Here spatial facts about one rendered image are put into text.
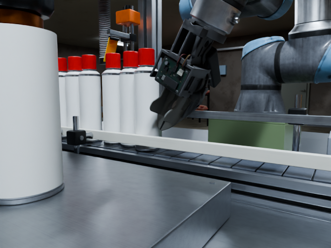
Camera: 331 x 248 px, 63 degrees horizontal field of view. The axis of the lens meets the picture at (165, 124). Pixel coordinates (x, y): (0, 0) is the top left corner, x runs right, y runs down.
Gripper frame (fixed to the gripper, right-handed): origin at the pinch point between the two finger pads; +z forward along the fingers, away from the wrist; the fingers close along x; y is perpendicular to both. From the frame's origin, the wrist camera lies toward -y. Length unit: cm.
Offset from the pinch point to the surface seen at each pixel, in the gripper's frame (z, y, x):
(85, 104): 6.9, 3.1, -19.1
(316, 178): -9.0, 3.8, 26.5
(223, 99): 177, -863, -263
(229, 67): 72, -862, -303
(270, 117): -11.7, -2.7, 15.9
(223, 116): -7.3, -2.7, 8.8
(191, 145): -2.0, 4.9, 8.8
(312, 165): -10.5, 4.9, 25.1
